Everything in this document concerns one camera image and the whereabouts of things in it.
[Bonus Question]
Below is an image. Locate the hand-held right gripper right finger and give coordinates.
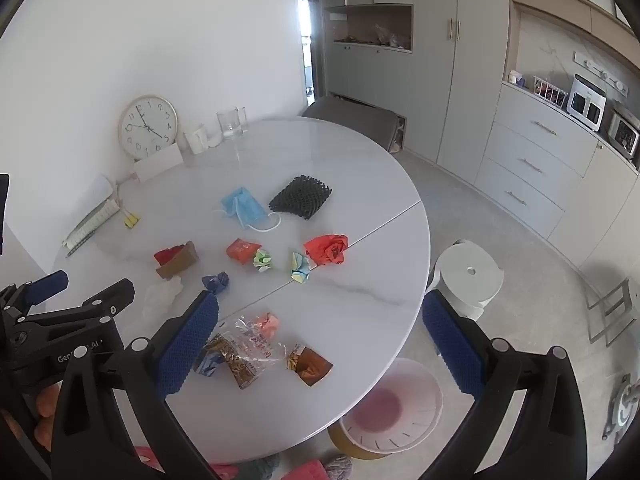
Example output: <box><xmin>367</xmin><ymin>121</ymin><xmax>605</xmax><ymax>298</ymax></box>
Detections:
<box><xmin>419</xmin><ymin>290</ymin><xmax>589</xmax><ymax>480</ymax></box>

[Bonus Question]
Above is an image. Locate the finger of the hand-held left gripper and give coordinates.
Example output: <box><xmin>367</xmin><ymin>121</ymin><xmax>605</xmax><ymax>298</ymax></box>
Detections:
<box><xmin>0</xmin><ymin>270</ymin><xmax>70</xmax><ymax>317</ymax></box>
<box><xmin>14</xmin><ymin>278</ymin><xmax>137</xmax><ymax>361</ymax></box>

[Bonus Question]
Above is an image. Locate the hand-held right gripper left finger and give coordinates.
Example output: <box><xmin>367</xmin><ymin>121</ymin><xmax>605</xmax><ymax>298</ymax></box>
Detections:
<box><xmin>50</xmin><ymin>290</ymin><xmax>221</xmax><ymax>480</ymax></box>

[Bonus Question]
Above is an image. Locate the white waste bin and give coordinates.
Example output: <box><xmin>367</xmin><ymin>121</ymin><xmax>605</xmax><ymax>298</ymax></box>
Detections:
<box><xmin>327</xmin><ymin>357</ymin><xmax>444</xmax><ymax>461</ymax></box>

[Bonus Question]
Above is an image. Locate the blue face mask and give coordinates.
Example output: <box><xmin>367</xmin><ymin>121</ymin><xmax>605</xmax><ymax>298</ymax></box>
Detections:
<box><xmin>218</xmin><ymin>187</ymin><xmax>284</xmax><ymax>234</ymax></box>

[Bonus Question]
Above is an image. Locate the black foam net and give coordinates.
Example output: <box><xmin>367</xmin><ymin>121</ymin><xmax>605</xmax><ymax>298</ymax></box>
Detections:
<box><xmin>268</xmin><ymin>175</ymin><xmax>333</xmax><ymax>221</ymax></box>

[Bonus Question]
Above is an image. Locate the person's left hand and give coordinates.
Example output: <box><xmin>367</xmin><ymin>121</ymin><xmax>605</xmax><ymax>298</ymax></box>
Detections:
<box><xmin>27</xmin><ymin>384</ymin><xmax>63</xmax><ymax>452</ymax></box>

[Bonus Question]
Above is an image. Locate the blue white wrapper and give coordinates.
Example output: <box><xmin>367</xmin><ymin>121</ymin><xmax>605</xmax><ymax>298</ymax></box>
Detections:
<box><xmin>194</xmin><ymin>347</ymin><xmax>224</xmax><ymax>377</ymax></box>

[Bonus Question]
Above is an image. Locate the white crumpled tissue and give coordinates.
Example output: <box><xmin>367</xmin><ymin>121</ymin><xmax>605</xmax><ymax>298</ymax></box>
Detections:
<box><xmin>142</xmin><ymin>276</ymin><xmax>185</xmax><ymax>322</ymax></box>

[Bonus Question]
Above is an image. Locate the brown snack wrapper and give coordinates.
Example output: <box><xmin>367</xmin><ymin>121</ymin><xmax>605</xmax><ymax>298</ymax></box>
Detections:
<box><xmin>205</xmin><ymin>332</ymin><xmax>262</xmax><ymax>390</ymax></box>

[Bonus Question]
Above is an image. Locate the blue crumpled paper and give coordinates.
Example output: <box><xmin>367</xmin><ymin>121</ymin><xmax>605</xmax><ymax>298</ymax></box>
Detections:
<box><xmin>201</xmin><ymin>271</ymin><xmax>230</xmax><ymax>295</ymax></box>

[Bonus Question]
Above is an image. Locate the clear plastic bag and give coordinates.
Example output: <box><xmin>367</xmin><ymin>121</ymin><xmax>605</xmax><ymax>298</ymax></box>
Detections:
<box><xmin>220</xmin><ymin>312</ymin><xmax>289</xmax><ymax>377</ymax></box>

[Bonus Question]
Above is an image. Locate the white round stool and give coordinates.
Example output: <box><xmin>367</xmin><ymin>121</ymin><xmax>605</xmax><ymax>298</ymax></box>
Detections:
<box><xmin>425</xmin><ymin>240</ymin><xmax>505</xmax><ymax>324</ymax></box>

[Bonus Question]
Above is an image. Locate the brown cardboard box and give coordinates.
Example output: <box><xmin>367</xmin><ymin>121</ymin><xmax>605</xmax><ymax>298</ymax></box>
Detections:
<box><xmin>155</xmin><ymin>241</ymin><xmax>200</xmax><ymax>280</ymax></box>

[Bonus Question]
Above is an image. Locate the red crumpled paper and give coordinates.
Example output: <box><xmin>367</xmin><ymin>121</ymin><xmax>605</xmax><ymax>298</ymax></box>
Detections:
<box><xmin>154</xmin><ymin>245</ymin><xmax>186</xmax><ymax>266</ymax></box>

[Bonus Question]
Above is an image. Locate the white paper sheet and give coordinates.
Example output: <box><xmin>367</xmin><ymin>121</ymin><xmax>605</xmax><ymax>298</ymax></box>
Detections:
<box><xmin>81</xmin><ymin>174</ymin><xmax>117</xmax><ymax>211</ymax></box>

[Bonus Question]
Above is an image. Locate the red snack packet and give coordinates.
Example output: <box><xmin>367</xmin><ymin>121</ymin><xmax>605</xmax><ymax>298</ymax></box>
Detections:
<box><xmin>226</xmin><ymin>238</ymin><xmax>263</xmax><ymax>264</ymax></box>

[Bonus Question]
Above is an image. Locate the brown foil wrapper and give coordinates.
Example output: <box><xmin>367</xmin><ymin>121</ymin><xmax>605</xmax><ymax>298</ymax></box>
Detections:
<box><xmin>286</xmin><ymin>342</ymin><xmax>334</xmax><ymax>387</ymax></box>

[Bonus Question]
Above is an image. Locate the blue yellow paper ball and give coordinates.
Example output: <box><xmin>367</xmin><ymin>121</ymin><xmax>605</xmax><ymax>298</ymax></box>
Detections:
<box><xmin>290</xmin><ymin>251</ymin><xmax>314</xmax><ymax>283</ymax></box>

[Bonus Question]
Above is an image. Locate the red plastic bag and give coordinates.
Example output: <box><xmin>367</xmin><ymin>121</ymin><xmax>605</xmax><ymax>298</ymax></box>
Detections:
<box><xmin>303</xmin><ymin>233</ymin><xmax>349</xmax><ymax>267</ymax></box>

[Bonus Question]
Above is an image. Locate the white card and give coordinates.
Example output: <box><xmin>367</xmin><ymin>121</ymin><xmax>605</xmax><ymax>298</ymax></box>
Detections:
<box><xmin>132</xmin><ymin>142</ymin><xmax>184</xmax><ymax>184</ymax></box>

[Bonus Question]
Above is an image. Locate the person's red patterned clothing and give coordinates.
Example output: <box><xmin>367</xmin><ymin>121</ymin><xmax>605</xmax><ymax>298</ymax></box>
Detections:
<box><xmin>132</xmin><ymin>445</ymin><xmax>354</xmax><ymax>480</ymax></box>

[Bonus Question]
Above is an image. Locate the grey white floor device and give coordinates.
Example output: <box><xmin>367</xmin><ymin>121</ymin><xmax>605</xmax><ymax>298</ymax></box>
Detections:
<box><xmin>602</xmin><ymin>374</ymin><xmax>640</xmax><ymax>442</ymax></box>

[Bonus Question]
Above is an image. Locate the white cup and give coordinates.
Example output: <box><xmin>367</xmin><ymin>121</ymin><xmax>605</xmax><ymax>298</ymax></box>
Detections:
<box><xmin>183</xmin><ymin>124</ymin><xmax>210</xmax><ymax>155</ymax></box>

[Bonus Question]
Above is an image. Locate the grey drawer cabinet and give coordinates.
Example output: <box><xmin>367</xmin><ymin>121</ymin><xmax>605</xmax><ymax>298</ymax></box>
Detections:
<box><xmin>474</xmin><ymin>81</ymin><xmax>640</xmax><ymax>272</ymax></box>

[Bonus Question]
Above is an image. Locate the grey chair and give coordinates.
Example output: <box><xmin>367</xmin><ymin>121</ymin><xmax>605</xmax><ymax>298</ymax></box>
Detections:
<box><xmin>301</xmin><ymin>95</ymin><xmax>399</xmax><ymax>154</ymax></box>

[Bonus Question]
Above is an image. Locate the tall grey cabinet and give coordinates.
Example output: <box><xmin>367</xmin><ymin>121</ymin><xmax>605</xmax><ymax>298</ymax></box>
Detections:
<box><xmin>320</xmin><ymin>0</ymin><xmax>512</xmax><ymax>167</ymax></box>

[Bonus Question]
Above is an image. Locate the silver countertop appliance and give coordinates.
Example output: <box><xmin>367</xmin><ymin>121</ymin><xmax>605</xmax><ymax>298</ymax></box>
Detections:
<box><xmin>607</xmin><ymin>109</ymin><xmax>640</xmax><ymax>160</ymax></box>

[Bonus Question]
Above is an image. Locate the white countertop oven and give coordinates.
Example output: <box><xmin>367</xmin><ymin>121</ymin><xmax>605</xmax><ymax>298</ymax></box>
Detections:
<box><xmin>566</xmin><ymin>74</ymin><xmax>608</xmax><ymax>132</ymax></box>

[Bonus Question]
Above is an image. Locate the shelf clutter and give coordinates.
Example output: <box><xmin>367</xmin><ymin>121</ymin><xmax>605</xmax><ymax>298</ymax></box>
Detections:
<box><xmin>332</xmin><ymin>24</ymin><xmax>409</xmax><ymax>52</ymax></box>

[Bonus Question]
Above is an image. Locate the metal chair frame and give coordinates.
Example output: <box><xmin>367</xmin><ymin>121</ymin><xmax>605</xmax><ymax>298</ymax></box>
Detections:
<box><xmin>585</xmin><ymin>277</ymin><xmax>640</xmax><ymax>346</ymax></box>

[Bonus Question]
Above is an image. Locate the round wall clock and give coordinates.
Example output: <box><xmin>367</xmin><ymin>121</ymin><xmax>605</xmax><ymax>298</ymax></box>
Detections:
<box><xmin>118</xmin><ymin>94</ymin><xmax>179</xmax><ymax>162</ymax></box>

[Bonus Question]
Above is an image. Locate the wire rack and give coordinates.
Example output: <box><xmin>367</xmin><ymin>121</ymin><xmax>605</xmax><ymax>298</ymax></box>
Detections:
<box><xmin>531</xmin><ymin>76</ymin><xmax>571</xmax><ymax>109</ymax></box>

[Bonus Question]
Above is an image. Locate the white wall rail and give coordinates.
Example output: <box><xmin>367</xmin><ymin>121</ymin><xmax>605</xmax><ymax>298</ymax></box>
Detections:
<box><xmin>572</xmin><ymin>52</ymin><xmax>629</xmax><ymax>96</ymax></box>

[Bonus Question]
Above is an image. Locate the wooden wall cabinet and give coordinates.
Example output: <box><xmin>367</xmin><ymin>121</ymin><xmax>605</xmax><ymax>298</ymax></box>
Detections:
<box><xmin>509</xmin><ymin>0</ymin><xmax>640</xmax><ymax>69</ymax></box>

